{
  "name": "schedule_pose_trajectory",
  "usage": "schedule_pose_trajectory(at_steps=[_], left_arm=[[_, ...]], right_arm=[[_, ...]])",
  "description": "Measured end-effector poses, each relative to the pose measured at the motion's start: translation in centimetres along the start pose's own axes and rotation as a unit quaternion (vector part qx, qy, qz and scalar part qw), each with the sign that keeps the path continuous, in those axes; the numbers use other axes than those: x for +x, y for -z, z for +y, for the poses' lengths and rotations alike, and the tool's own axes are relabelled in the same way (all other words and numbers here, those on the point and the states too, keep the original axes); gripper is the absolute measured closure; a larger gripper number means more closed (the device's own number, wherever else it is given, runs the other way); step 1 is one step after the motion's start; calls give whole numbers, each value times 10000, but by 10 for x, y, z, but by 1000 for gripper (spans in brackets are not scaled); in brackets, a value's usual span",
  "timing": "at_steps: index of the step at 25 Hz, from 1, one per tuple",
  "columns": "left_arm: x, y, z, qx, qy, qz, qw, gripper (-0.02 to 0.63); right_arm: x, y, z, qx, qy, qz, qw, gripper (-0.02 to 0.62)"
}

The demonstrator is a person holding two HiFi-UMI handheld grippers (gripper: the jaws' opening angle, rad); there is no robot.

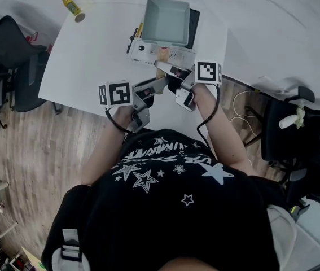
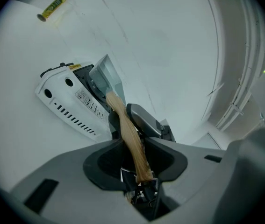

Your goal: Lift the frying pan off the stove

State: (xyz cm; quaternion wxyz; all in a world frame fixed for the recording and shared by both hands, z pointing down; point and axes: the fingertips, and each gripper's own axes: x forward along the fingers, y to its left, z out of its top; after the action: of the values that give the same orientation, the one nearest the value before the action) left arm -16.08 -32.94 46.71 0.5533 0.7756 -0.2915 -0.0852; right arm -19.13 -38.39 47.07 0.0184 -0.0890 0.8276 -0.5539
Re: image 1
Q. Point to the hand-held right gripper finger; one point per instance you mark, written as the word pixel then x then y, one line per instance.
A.
pixel 166 66

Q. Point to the black mesh office chair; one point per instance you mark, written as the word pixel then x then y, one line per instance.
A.
pixel 289 134

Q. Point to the white flower bunch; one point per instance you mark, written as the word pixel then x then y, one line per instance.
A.
pixel 300 116

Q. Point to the yellow drink bottle black cap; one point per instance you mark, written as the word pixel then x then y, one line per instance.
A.
pixel 70 6

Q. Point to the person's black star shirt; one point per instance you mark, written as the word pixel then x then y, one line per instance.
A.
pixel 162 222

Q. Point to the white electronic device box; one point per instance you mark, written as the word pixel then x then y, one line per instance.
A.
pixel 182 56

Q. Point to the red metal frame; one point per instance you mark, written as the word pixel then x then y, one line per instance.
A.
pixel 34 38

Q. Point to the small white bottle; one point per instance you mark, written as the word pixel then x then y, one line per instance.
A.
pixel 287 121

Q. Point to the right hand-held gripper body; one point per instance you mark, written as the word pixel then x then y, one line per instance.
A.
pixel 207 72

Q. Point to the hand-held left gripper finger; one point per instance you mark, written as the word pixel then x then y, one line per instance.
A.
pixel 154 85

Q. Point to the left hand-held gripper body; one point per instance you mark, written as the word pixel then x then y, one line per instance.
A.
pixel 118 93

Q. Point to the person's left forearm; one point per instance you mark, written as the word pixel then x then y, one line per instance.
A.
pixel 103 151

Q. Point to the person's right forearm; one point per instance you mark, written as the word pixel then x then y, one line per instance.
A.
pixel 224 140

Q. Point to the white table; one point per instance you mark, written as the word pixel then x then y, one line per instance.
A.
pixel 92 52

